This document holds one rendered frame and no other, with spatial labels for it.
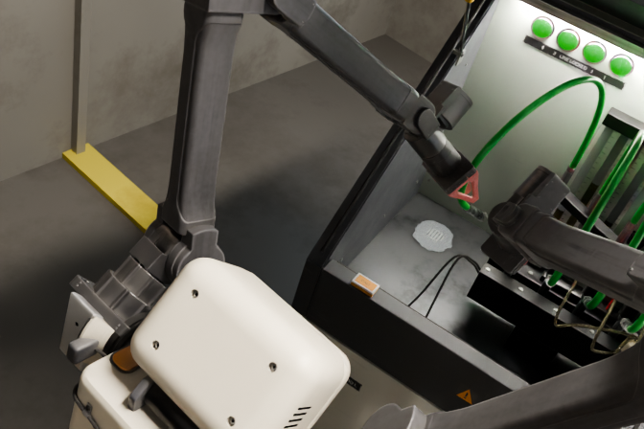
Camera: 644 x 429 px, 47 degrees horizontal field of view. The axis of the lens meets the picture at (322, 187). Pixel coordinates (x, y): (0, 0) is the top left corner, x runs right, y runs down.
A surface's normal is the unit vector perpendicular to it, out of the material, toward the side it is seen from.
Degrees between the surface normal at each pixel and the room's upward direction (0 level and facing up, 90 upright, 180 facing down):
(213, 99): 74
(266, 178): 0
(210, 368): 48
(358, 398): 90
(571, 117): 90
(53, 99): 90
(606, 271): 65
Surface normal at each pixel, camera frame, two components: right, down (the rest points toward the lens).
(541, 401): -0.73, -0.64
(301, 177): 0.23, -0.74
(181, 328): -0.32, -0.23
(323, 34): 0.59, 0.45
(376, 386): -0.52, 0.45
